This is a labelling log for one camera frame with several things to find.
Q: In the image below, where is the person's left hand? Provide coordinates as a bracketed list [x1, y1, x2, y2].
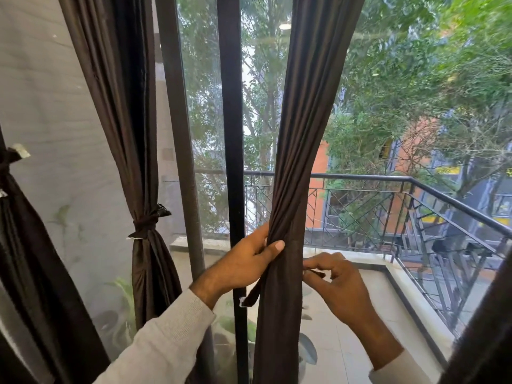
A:
[190, 222, 286, 310]

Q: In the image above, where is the person's right hand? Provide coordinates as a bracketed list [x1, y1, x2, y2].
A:
[302, 251, 381, 331]

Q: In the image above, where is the dark brown curtain tie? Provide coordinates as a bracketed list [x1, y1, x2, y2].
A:
[127, 203, 172, 241]

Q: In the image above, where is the dark brown curtain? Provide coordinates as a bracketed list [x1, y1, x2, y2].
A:
[252, 0, 367, 384]
[438, 251, 512, 384]
[0, 127, 111, 384]
[57, 0, 185, 332]

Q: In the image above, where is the person's left forearm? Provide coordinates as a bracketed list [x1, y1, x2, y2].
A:
[92, 289, 217, 384]

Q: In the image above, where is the person's right forearm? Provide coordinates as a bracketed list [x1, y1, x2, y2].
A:
[348, 311, 433, 384]

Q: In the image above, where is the black metal balcony railing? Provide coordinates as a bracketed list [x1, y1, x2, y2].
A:
[196, 170, 512, 337]

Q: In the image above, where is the orange brick building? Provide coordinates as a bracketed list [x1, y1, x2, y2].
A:
[306, 115, 512, 236]

